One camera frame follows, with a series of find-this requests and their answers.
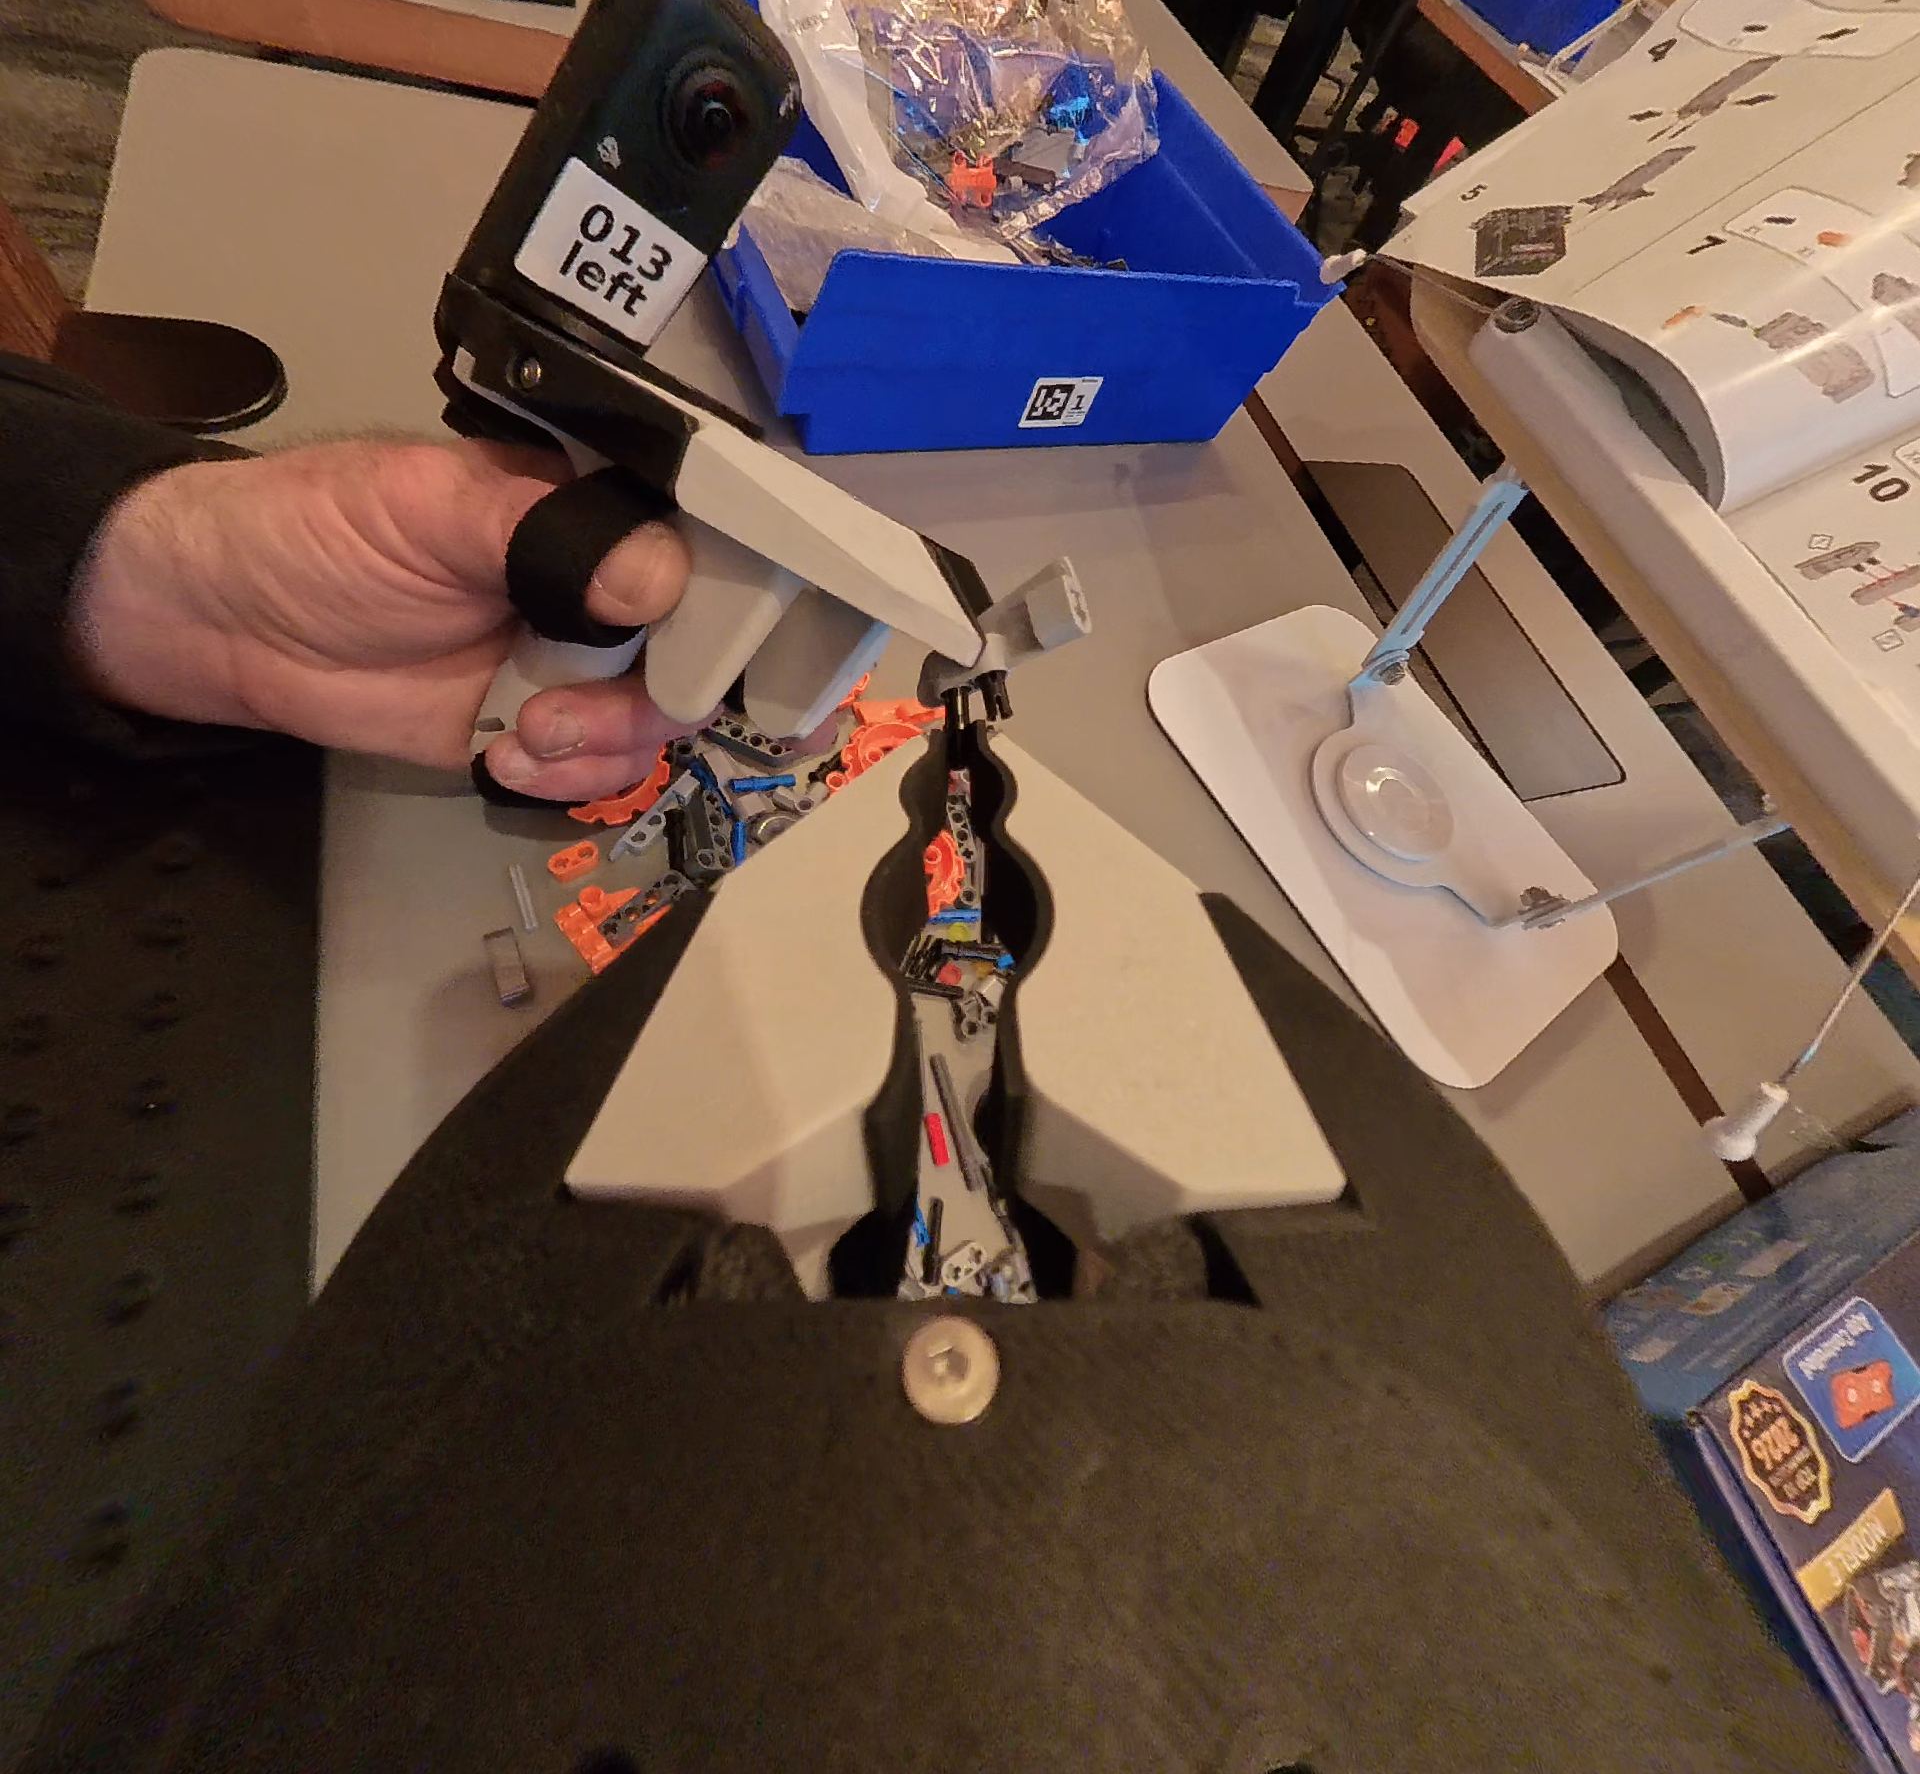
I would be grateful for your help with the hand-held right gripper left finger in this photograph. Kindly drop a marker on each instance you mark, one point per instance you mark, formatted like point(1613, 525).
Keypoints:
point(736, 1086)

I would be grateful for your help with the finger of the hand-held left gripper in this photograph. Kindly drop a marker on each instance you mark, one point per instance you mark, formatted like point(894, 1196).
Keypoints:
point(817, 664)
point(810, 530)

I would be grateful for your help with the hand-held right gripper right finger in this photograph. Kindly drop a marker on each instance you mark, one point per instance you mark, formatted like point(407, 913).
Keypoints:
point(1186, 1086)

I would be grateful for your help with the black connector pin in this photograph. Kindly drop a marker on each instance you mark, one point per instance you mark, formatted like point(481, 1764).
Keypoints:
point(967, 715)

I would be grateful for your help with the pile of plastic building pieces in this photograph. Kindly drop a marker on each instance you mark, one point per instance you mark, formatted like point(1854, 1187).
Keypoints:
point(731, 809)

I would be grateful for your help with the grey connector piece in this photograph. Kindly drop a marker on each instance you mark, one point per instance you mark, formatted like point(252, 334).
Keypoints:
point(1040, 604)

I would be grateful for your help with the person's left hand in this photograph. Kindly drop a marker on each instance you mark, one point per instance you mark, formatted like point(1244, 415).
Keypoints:
point(300, 604)

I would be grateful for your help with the blue storage bin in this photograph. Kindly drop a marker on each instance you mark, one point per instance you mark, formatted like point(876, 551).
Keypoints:
point(989, 363)

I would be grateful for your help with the dark grey block piece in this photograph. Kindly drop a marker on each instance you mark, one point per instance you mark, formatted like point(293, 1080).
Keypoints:
point(506, 971)

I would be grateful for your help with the clear plastic parts bag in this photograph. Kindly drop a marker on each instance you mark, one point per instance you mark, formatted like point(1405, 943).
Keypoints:
point(961, 35)

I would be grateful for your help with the white book stand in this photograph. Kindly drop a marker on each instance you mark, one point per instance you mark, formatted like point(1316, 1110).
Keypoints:
point(1322, 723)

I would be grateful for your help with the blue cardboard kit box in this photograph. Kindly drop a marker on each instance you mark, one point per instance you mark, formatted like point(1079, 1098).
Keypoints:
point(1801, 1445)

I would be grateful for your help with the instruction booklet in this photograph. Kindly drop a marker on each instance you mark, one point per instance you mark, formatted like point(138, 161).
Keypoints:
point(1711, 155)

